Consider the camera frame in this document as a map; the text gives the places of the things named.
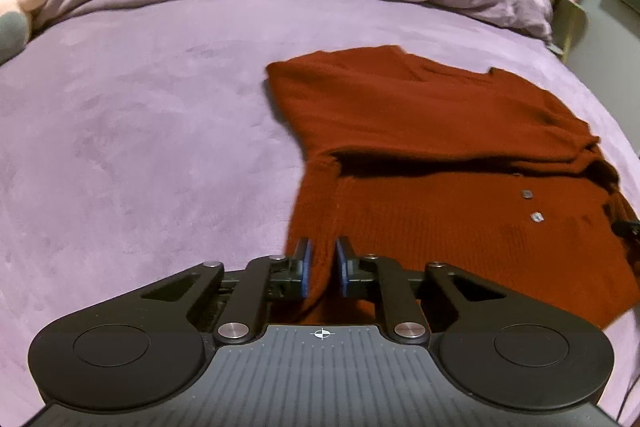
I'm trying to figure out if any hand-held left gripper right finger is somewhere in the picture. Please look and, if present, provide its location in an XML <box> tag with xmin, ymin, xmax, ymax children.
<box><xmin>334</xmin><ymin>235</ymin><xmax>506</xmax><ymax>347</ymax></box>

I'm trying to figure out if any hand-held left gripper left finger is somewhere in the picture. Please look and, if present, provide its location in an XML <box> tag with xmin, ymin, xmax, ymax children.
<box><xmin>140</xmin><ymin>236</ymin><xmax>314</xmax><ymax>348</ymax></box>

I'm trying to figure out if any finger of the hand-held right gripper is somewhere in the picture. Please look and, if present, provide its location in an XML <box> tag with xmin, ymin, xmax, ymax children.
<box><xmin>612</xmin><ymin>219</ymin><xmax>640</xmax><ymax>241</ymax></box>

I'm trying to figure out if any rust red knit cardigan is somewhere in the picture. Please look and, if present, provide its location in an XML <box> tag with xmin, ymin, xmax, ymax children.
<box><xmin>265</xmin><ymin>45</ymin><xmax>640</xmax><ymax>329</ymax></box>

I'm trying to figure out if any purple bed blanket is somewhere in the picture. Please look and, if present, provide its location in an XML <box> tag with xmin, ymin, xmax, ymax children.
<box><xmin>0</xmin><ymin>0</ymin><xmax>640</xmax><ymax>427</ymax></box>

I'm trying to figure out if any gold leg side table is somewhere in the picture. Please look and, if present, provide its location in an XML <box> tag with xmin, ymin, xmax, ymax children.
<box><xmin>542</xmin><ymin>0</ymin><xmax>590</xmax><ymax>65</ymax></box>

